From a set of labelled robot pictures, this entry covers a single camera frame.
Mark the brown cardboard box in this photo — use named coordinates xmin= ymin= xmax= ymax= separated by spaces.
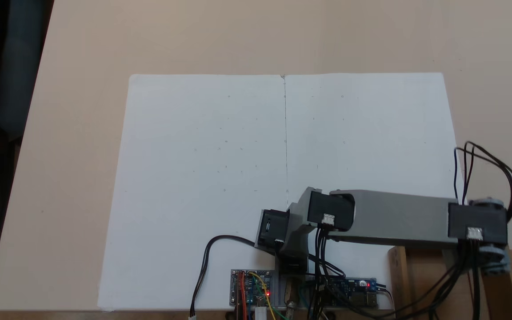
xmin=388 ymin=245 xmax=512 ymax=320

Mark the blue circuit board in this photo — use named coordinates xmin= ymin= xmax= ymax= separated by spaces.
xmin=315 ymin=277 xmax=378 ymax=308

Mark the white paper sheet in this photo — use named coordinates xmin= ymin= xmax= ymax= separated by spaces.
xmin=283 ymin=72 xmax=475 ymax=310
xmin=97 ymin=73 xmax=288 ymax=310

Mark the grey circuit board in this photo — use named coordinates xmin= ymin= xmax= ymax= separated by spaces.
xmin=230 ymin=268 xmax=275 ymax=308

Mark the thin black wire bundle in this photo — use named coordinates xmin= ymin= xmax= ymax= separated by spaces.
xmin=453 ymin=141 xmax=512 ymax=223
xmin=306 ymin=224 xmax=346 ymax=320
xmin=327 ymin=240 xmax=485 ymax=320

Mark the grey white cable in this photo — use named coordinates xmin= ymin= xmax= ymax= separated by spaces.
xmin=377 ymin=287 xmax=396 ymax=312

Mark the yellow wire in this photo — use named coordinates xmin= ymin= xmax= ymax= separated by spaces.
xmin=249 ymin=272 xmax=279 ymax=320

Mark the orange wire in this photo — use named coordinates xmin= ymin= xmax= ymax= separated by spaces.
xmin=236 ymin=271 xmax=248 ymax=320

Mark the thick black cable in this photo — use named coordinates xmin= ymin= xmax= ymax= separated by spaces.
xmin=189 ymin=235 xmax=280 ymax=320

